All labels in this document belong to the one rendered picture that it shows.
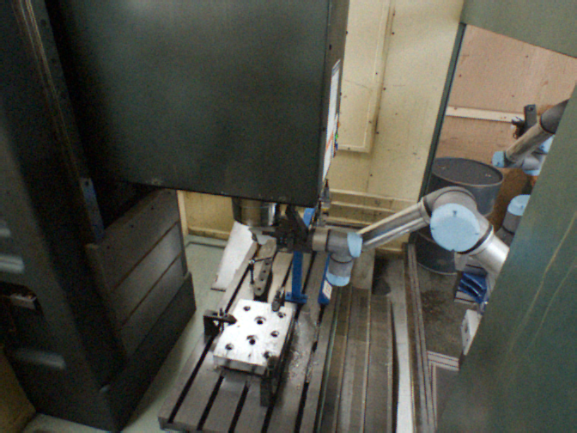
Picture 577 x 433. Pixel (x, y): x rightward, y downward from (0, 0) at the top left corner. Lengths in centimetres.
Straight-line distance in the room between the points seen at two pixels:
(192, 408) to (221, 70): 105
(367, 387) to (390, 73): 144
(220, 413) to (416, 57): 172
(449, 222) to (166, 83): 80
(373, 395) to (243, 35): 137
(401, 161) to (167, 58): 146
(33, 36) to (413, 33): 152
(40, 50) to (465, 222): 109
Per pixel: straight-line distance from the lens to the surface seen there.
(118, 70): 109
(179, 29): 99
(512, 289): 89
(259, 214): 112
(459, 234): 106
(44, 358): 164
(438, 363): 254
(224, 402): 142
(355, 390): 167
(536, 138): 179
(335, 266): 122
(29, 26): 110
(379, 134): 210
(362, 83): 204
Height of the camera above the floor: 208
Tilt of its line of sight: 31 degrees down
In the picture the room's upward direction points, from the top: 2 degrees clockwise
